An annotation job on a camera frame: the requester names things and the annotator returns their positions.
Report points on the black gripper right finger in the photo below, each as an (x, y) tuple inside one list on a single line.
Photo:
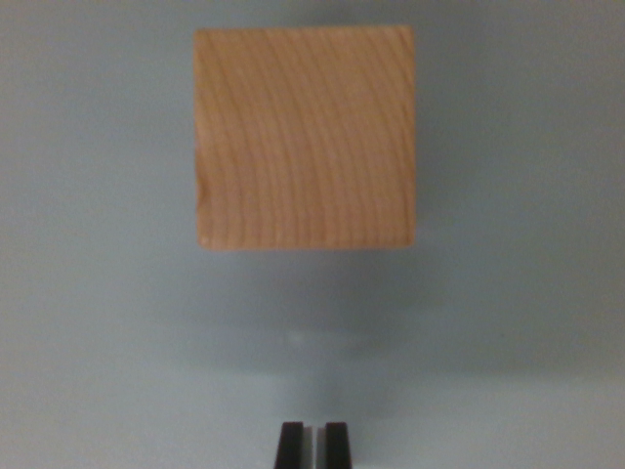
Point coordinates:
[(337, 447)]

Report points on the grey plastic bin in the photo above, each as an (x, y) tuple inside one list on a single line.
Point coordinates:
[(97, 293)]

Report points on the wooden cube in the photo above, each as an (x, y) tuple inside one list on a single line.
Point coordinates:
[(305, 137)]

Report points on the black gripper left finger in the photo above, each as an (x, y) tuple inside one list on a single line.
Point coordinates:
[(292, 447)]

